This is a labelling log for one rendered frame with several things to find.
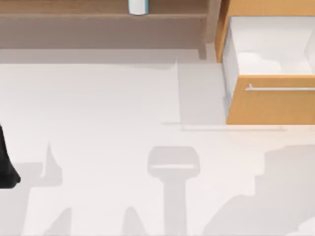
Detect brown wooden open shelf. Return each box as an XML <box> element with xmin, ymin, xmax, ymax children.
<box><xmin>0</xmin><ymin>0</ymin><xmax>222</xmax><ymax>60</ymax></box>

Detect orange wooden cupboard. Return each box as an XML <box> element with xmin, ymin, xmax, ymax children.
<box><xmin>214</xmin><ymin>0</ymin><xmax>315</xmax><ymax>63</ymax></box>

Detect white and teal bottle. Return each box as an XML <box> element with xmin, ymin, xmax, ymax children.
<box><xmin>127</xmin><ymin>0</ymin><xmax>150</xmax><ymax>16</ymax></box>

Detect orange wooden drawer front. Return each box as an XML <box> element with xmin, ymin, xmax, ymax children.
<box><xmin>225</xmin><ymin>74</ymin><xmax>315</xmax><ymax>125</ymax></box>

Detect white open drawer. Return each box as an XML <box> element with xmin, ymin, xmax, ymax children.
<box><xmin>222</xmin><ymin>16</ymin><xmax>315</xmax><ymax>121</ymax></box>

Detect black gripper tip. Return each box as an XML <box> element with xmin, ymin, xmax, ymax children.
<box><xmin>0</xmin><ymin>124</ymin><xmax>21</xmax><ymax>189</ymax></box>

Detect long metal drawer handle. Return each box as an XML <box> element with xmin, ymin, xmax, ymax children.
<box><xmin>245</xmin><ymin>84</ymin><xmax>315</xmax><ymax>92</ymax></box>

